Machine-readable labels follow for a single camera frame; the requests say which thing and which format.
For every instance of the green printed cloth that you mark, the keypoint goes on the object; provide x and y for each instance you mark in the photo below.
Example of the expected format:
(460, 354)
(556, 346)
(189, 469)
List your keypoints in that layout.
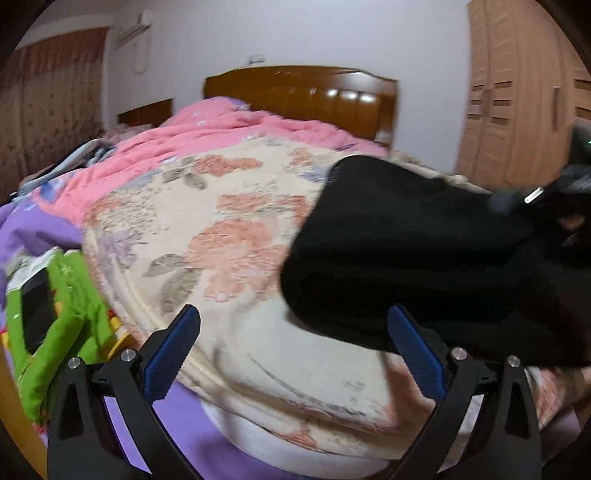
(78, 323)

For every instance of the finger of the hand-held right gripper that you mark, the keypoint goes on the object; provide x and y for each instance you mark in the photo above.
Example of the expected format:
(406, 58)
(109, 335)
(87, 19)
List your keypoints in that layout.
(521, 199)

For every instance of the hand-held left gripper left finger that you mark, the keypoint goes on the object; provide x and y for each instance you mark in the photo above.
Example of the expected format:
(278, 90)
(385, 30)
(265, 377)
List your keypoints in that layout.
(171, 355)

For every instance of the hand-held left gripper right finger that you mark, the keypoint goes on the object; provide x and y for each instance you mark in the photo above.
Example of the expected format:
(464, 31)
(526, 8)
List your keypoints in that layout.
(415, 353)

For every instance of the purple bed sheet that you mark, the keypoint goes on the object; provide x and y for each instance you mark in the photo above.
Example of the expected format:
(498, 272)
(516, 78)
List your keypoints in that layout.
(27, 226)

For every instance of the white air conditioner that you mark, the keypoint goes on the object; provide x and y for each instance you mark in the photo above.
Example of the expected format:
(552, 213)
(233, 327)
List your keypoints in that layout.
(134, 27)

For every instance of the floral cream blanket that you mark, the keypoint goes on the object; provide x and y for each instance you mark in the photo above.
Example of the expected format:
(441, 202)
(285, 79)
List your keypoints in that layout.
(221, 230)

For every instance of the small wooden headboard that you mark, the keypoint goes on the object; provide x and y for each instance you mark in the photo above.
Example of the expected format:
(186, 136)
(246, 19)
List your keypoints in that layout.
(145, 113)

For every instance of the black phone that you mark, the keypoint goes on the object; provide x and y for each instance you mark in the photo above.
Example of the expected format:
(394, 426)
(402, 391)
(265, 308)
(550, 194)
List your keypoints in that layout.
(39, 314)

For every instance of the brown patterned curtain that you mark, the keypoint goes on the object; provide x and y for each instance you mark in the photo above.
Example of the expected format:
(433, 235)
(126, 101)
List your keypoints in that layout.
(51, 115)

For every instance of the black pants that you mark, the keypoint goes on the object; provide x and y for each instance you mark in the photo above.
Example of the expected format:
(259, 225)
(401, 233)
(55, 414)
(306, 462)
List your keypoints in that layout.
(415, 258)

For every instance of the grey clothing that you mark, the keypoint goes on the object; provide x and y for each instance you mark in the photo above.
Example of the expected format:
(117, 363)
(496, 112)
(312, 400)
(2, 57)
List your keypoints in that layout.
(74, 161)

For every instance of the person's legs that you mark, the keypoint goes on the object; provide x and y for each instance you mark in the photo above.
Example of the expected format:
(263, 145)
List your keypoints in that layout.
(561, 438)

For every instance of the pink quilt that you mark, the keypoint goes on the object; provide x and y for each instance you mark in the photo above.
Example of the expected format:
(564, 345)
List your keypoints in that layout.
(184, 134)

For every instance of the wooden bed headboard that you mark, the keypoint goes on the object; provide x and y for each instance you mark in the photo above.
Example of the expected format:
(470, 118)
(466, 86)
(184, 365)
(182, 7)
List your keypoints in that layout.
(300, 92)

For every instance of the light wooden wardrobe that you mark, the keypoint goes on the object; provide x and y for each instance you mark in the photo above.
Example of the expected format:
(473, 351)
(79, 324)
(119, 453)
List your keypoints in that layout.
(508, 92)

